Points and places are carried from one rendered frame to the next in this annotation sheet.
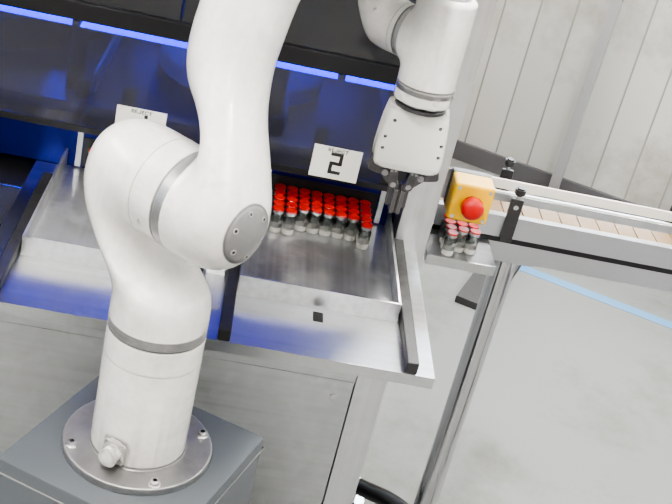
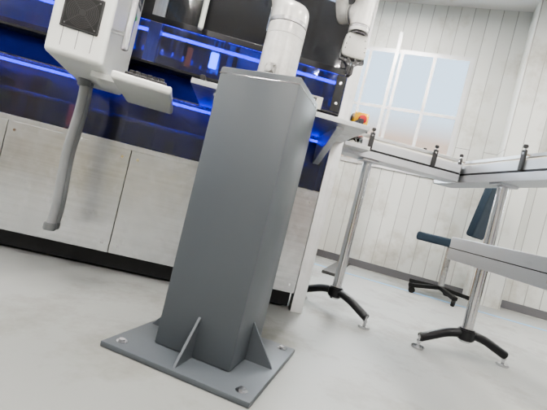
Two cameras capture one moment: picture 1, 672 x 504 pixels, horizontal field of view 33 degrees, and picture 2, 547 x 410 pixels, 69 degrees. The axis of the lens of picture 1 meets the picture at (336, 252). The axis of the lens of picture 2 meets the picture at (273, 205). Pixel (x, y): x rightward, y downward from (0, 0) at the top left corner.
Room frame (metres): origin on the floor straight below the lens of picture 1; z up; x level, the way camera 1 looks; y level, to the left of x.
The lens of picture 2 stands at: (-0.08, 0.08, 0.51)
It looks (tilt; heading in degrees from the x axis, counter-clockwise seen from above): 1 degrees down; 1
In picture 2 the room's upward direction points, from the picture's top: 14 degrees clockwise
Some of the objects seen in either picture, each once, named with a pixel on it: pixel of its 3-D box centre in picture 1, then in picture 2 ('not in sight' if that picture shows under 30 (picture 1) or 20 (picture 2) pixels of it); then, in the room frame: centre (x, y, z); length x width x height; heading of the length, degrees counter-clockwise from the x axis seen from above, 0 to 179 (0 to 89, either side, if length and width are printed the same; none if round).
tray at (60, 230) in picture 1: (122, 211); not in sight; (1.70, 0.36, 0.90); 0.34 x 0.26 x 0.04; 7
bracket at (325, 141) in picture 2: not in sight; (326, 147); (1.67, -0.06, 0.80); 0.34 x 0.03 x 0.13; 7
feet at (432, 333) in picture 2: not in sight; (463, 342); (1.80, -0.93, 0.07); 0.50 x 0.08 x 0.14; 97
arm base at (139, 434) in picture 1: (147, 387); (280, 57); (1.16, 0.19, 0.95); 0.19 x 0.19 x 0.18
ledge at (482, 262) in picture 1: (456, 247); (353, 146); (1.93, -0.22, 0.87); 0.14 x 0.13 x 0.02; 7
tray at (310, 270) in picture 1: (319, 248); not in sight; (1.74, 0.03, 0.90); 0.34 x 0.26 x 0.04; 7
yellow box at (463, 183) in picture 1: (469, 196); (359, 120); (1.89, -0.21, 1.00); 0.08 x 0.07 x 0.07; 7
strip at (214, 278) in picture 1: (216, 268); not in sight; (1.57, 0.18, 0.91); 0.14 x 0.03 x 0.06; 7
